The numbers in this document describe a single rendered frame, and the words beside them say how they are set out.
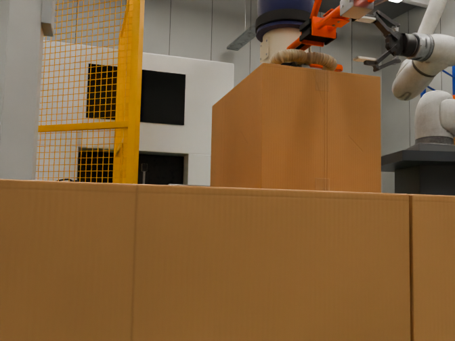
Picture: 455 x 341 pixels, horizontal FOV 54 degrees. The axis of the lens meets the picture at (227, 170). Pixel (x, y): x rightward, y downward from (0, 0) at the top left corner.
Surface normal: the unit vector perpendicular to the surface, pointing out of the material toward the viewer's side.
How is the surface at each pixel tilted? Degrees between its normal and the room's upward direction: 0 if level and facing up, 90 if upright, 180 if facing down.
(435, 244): 90
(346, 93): 90
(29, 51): 90
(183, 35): 90
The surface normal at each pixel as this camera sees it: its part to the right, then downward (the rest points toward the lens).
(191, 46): 0.38, -0.07
